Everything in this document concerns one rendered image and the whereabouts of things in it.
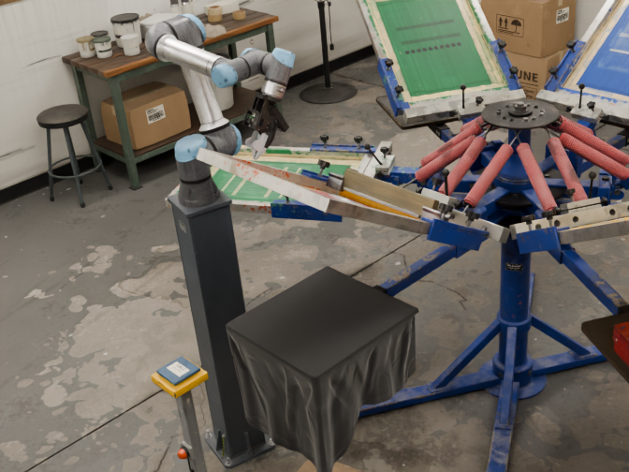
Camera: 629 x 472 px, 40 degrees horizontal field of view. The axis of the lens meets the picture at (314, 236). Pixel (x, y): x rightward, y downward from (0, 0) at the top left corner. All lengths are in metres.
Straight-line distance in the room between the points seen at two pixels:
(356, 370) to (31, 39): 4.14
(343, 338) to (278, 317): 0.26
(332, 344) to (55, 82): 4.10
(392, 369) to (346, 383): 0.23
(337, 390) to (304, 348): 0.17
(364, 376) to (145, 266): 2.66
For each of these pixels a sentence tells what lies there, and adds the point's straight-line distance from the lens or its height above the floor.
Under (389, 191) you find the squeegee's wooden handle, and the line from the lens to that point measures 2.97.
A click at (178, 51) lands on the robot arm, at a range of 3.00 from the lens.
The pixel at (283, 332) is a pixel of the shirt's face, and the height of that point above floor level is 0.95.
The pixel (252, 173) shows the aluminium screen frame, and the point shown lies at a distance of 2.57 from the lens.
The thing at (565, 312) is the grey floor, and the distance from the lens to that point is 4.64.
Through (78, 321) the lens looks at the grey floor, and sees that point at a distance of 4.95.
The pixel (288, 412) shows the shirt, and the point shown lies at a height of 0.72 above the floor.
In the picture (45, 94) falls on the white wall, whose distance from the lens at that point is 6.48.
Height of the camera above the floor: 2.62
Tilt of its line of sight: 29 degrees down
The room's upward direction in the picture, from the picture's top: 6 degrees counter-clockwise
